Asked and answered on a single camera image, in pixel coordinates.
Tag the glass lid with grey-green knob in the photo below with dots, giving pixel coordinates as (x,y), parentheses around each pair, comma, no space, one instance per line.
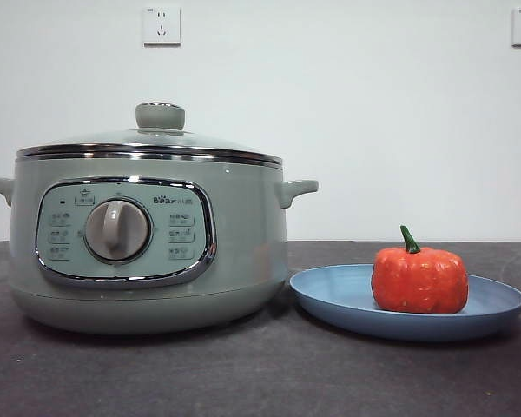
(160,116)

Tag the orange pumpkin with green stem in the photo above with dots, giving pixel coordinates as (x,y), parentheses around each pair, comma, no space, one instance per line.
(417,282)

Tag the grey-green electric steamer pot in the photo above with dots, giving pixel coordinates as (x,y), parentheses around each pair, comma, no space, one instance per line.
(243,239)

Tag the blue round plate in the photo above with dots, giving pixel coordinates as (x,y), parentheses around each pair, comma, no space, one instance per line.
(330,291)

